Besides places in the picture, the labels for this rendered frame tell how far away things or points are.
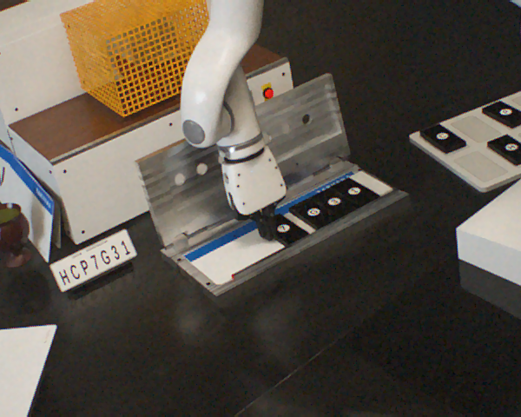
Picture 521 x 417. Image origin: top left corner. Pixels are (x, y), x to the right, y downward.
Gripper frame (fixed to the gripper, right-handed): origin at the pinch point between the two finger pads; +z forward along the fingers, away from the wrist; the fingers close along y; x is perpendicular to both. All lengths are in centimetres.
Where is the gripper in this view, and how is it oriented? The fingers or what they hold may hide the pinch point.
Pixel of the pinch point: (267, 228)
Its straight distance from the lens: 201.1
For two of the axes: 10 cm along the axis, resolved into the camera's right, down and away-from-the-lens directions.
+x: -5.0, -1.9, 8.4
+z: 2.7, 8.9, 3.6
